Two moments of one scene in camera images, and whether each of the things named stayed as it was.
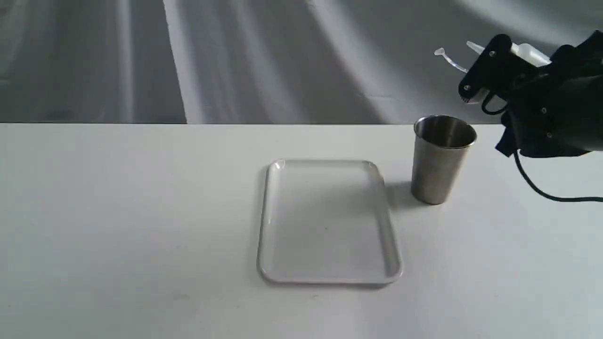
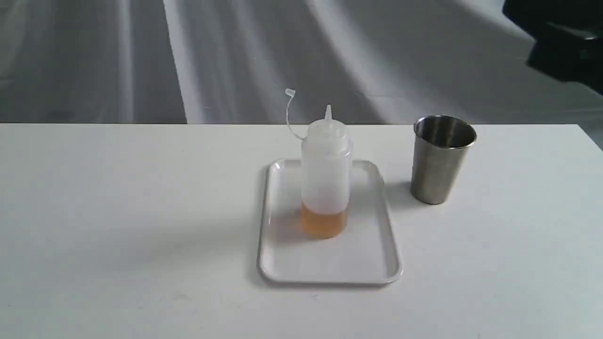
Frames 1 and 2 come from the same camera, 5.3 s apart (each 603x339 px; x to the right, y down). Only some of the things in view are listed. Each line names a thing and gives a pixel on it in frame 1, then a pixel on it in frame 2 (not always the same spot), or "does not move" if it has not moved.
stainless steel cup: x=441 y=145 does not move
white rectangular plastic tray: x=326 y=221 does not move
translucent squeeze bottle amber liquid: x=530 y=51 → x=326 y=161
